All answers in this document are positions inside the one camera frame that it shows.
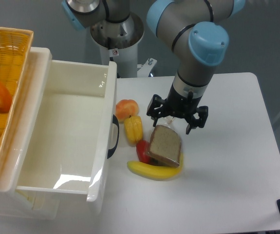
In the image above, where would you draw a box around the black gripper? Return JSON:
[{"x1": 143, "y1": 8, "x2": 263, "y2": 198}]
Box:
[{"x1": 147, "y1": 85, "x2": 208, "y2": 135}]

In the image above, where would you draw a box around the bagged toast slice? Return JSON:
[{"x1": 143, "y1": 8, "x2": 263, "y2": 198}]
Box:
[{"x1": 146, "y1": 117, "x2": 182, "y2": 168}]

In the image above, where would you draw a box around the orange peach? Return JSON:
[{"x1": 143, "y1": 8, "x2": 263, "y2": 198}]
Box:
[{"x1": 115, "y1": 99, "x2": 139, "y2": 122}]

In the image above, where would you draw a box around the white drawer cabinet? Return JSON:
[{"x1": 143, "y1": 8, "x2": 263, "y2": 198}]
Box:
[{"x1": 0, "y1": 47, "x2": 58, "y2": 219}]

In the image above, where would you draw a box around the yellow bell pepper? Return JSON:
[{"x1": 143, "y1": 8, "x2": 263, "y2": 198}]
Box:
[{"x1": 124, "y1": 116, "x2": 143, "y2": 145}]

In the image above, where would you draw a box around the metal mounting bracket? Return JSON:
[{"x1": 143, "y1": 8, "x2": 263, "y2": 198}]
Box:
[{"x1": 137, "y1": 58, "x2": 157, "y2": 78}]

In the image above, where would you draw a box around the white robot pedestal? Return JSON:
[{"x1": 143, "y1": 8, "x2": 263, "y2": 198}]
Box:
[{"x1": 90, "y1": 12, "x2": 144, "y2": 78}]

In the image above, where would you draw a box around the red bell pepper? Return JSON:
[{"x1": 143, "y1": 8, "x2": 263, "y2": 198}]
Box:
[{"x1": 136, "y1": 140, "x2": 151, "y2": 164}]

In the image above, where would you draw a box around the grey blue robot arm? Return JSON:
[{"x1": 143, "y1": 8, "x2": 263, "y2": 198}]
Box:
[{"x1": 62, "y1": 0, "x2": 245, "y2": 132}]

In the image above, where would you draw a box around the yellow banana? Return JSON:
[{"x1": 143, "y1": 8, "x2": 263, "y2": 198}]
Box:
[{"x1": 127, "y1": 153, "x2": 184, "y2": 181}]

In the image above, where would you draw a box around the yellow wicker basket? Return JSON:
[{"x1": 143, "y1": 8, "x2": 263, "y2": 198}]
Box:
[{"x1": 0, "y1": 27, "x2": 34, "y2": 169}]

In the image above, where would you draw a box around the white plastic drawer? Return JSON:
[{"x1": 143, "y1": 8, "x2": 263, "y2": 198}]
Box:
[{"x1": 17, "y1": 60, "x2": 117, "y2": 202}]

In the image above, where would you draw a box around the black drawer handle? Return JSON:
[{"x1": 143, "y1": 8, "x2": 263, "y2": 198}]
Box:
[{"x1": 107, "y1": 115, "x2": 120, "y2": 159}]

